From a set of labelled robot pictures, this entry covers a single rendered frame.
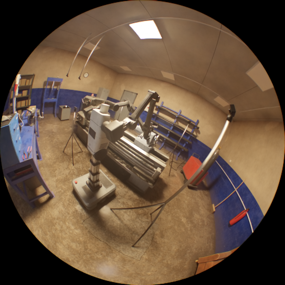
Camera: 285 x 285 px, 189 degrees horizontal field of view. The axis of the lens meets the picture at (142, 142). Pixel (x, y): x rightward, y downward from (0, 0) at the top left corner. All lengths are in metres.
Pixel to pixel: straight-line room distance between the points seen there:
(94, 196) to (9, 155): 1.23
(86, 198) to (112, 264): 1.10
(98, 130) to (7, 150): 1.03
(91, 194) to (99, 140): 0.90
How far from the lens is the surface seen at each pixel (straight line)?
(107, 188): 1.49
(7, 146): 1.12
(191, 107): 4.65
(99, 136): 0.75
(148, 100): 0.80
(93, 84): 6.14
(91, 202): 1.36
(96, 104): 2.57
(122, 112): 5.72
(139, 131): 1.63
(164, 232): 1.89
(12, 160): 1.21
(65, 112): 4.34
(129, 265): 1.67
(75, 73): 5.65
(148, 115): 0.96
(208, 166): 2.82
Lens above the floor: 1.54
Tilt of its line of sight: 22 degrees down
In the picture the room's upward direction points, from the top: 25 degrees clockwise
